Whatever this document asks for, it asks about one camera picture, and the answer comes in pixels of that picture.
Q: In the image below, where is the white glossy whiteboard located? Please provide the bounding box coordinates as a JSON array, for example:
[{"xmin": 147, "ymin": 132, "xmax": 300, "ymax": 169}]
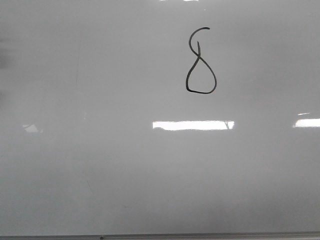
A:
[{"xmin": 0, "ymin": 0, "xmax": 320, "ymax": 235}]

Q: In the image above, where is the grey aluminium whiteboard frame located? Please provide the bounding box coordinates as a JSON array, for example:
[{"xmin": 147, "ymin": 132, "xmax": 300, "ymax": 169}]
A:
[{"xmin": 0, "ymin": 231, "xmax": 320, "ymax": 240}]

